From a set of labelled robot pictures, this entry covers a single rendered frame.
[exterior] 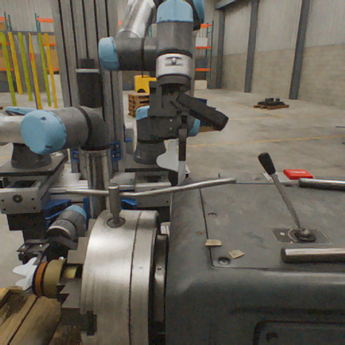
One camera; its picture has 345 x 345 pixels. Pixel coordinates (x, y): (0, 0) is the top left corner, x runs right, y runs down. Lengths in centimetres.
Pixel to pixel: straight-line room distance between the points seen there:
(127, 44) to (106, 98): 66
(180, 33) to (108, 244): 43
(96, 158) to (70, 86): 52
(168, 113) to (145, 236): 25
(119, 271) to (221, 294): 20
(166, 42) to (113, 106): 81
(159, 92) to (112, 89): 79
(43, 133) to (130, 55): 30
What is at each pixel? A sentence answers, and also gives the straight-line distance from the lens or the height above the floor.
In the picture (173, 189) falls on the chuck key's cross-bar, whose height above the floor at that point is 132.
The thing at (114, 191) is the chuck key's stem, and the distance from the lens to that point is 59.
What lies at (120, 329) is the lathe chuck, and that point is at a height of 110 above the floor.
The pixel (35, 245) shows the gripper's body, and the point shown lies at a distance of 86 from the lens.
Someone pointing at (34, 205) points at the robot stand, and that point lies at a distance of 122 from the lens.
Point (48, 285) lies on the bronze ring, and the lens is 74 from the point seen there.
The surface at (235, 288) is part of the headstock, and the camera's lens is 47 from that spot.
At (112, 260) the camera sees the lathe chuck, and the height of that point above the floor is 120.
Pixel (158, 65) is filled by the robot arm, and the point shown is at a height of 154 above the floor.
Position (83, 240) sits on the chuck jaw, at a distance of 75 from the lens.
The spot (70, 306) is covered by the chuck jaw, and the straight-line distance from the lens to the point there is 63.
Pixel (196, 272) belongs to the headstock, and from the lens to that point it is 47.
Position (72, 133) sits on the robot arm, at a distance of 87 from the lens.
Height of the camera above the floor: 154
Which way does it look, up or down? 20 degrees down
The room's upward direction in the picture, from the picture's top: straight up
